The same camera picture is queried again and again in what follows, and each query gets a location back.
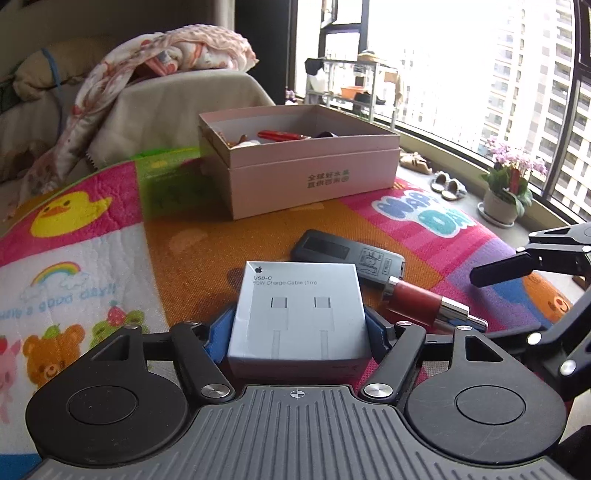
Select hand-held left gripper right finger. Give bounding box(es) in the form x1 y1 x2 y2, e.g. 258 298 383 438
360 308 522 403

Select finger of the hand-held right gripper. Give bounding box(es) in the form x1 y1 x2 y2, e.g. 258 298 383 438
487 294 591 403
469 222 591 288

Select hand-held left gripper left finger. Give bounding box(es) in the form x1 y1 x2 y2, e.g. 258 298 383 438
88 307 237 402

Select red and silver cylinder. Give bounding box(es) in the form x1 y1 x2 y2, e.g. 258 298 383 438
385 275 489 334

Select white cable box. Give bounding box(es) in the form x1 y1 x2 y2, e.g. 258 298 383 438
226 261 374 383

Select pink cardboard box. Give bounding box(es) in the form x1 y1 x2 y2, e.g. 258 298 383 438
198 104 400 221

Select potted pink flower plant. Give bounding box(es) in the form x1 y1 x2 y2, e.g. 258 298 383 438
477 136 548 227

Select colourful cartoon play mat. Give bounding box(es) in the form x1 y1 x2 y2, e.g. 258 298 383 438
0 145 591 462

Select dark grey remote control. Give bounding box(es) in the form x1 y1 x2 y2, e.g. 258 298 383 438
290 229 407 289

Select brown sandals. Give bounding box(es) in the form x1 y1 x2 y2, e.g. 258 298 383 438
399 151 435 175

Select red glossy stick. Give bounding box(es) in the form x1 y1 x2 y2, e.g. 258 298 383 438
257 129 311 143

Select beige covered sofa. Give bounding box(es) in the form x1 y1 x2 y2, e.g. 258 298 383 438
0 69 276 208

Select metal storage rack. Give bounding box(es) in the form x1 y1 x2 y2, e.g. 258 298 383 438
305 56 400 131

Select floral pink blanket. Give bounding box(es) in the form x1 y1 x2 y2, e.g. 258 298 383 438
21 25 257 195

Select black window frame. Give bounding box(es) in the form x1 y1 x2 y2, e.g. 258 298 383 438
295 0 591 228

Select beige pillow with blue strap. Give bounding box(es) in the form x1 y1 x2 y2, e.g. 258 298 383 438
13 37 112 91

